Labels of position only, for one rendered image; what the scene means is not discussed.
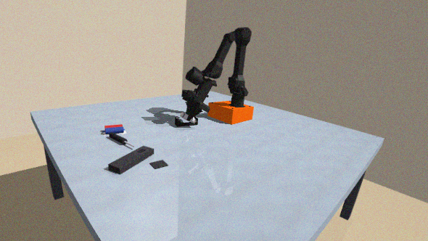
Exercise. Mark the black screwdriver with silver shaft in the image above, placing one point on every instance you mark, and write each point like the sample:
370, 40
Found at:
120, 139

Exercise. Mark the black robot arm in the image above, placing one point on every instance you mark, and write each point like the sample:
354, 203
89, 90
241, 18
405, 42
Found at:
236, 83

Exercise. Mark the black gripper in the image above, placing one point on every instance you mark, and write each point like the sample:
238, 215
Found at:
196, 107

